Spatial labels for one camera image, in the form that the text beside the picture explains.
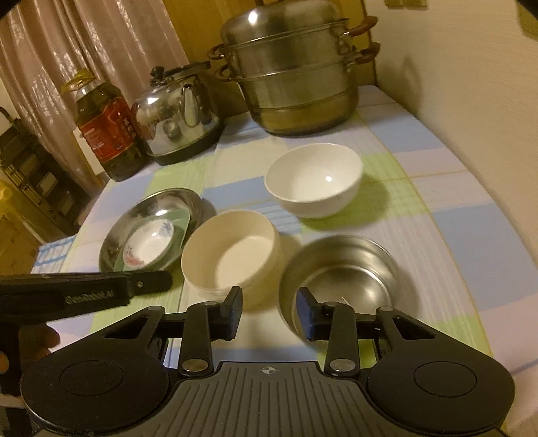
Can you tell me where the beige curtain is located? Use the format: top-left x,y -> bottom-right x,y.
0,0 -> 198,190

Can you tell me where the steel steamer pot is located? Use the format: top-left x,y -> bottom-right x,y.
207,0 -> 381,136

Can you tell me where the steel kettle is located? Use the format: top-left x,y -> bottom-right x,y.
131,61 -> 225,166

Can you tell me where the green square plate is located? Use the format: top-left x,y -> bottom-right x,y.
113,206 -> 192,272

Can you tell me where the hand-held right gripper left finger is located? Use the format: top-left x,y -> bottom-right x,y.
103,286 -> 243,376

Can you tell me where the cream round bowl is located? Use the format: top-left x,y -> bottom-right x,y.
181,210 -> 281,312

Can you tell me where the steel oval plate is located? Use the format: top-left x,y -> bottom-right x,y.
99,188 -> 204,273

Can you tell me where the white ceramic bowl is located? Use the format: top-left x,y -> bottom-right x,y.
264,143 -> 364,219

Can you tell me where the black folding rack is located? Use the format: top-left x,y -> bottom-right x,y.
0,107 -> 91,240

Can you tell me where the blue grid cloth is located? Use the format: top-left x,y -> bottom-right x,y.
31,235 -> 76,276

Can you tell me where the steel round bowl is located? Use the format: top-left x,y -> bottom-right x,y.
277,235 -> 402,341

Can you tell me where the small floral dish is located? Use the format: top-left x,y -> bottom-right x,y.
123,220 -> 175,267

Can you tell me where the person's left hand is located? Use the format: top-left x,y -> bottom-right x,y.
19,323 -> 60,363

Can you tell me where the checked tablecloth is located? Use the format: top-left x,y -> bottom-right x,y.
31,84 -> 538,379

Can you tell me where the large wall socket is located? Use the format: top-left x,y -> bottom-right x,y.
520,10 -> 538,38

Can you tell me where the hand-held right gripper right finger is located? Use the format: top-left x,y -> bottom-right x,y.
296,287 -> 435,375

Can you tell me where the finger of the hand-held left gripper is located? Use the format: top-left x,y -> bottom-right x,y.
126,270 -> 174,295

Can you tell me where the cooking oil bottle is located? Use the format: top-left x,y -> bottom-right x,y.
61,68 -> 148,182

